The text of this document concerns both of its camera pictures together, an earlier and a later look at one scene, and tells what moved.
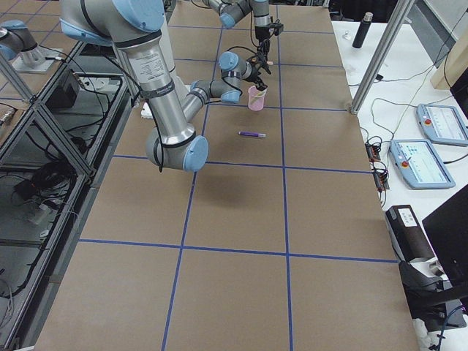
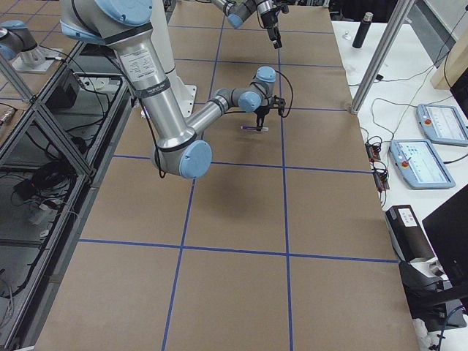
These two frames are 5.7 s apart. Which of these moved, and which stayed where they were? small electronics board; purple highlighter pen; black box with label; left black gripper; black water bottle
Moved: purple highlighter pen; left black gripper
Stayed: small electronics board; black box with label; black water bottle
